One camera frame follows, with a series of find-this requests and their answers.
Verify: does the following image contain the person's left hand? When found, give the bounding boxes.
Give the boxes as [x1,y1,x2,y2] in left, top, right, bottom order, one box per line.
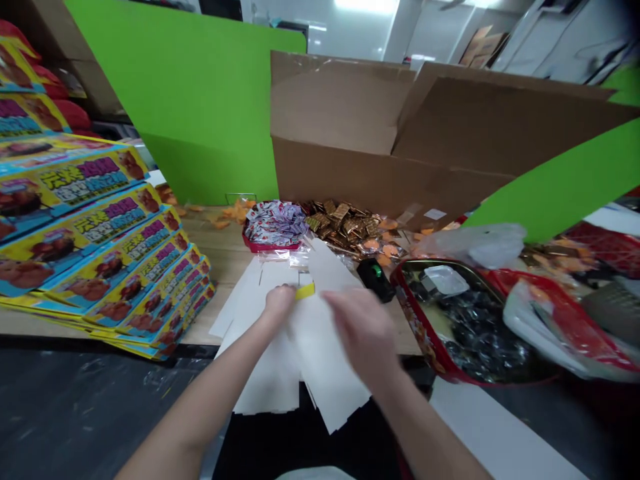
[263,283,303,324]

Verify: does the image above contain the person's right hand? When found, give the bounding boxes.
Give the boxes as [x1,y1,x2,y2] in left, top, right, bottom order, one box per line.
[321,287,402,379]

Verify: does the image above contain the white carton blank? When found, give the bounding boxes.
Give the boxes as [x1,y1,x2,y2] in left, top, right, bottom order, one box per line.
[287,236,375,436]

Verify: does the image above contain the clear plastic sleeves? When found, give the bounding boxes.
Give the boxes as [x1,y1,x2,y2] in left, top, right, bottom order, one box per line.
[259,245,312,272]

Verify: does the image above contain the black tape dispenser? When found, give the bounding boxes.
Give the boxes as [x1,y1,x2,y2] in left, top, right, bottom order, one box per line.
[355,257,397,304]

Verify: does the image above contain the stack of white cardboard sheets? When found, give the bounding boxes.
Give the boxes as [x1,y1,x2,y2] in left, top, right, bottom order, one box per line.
[208,259,321,417]

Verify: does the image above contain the red tin of white candy packets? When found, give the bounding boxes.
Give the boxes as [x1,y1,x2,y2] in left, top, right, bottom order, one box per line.
[243,199,311,255]

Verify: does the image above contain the pile of orange packets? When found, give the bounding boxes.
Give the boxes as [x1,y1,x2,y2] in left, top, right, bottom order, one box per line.
[359,219,437,269]

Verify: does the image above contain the pile of gold-brown packets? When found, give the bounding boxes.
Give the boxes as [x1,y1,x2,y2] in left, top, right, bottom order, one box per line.
[299,198,387,252]

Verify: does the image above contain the red tin with gold inside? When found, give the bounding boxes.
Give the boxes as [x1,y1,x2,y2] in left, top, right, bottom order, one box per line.
[389,257,569,387]

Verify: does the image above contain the scattered orange snack packets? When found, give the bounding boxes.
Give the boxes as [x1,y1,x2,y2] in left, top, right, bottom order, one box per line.
[155,183,257,232]

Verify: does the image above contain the pile of black packets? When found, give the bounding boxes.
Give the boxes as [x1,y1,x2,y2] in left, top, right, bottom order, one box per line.
[439,289,532,382]

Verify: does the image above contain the white plastic bag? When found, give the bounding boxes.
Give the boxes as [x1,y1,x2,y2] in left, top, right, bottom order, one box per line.
[413,222,529,271]

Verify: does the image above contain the large brown cardboard box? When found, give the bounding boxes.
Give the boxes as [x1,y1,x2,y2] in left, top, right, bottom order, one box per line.
[269,49,640,237]

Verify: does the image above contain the stack of colourful printed cartons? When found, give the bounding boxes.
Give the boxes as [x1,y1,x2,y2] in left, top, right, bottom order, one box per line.
[0,132,217,362]

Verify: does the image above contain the green partition panel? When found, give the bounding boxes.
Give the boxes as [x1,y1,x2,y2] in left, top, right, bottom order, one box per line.
[63,0,307,207]
[459,63,640,247]

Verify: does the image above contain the red tin lid with plastic bag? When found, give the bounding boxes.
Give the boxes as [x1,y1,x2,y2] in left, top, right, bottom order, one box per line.
[492,268,640,383]

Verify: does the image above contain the stack of brown cartons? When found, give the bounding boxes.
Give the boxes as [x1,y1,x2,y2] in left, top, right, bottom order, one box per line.
[457,25,512,69]

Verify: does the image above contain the pile of red bags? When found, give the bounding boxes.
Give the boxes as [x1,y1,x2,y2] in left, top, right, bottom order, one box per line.
[0,19,93,136]

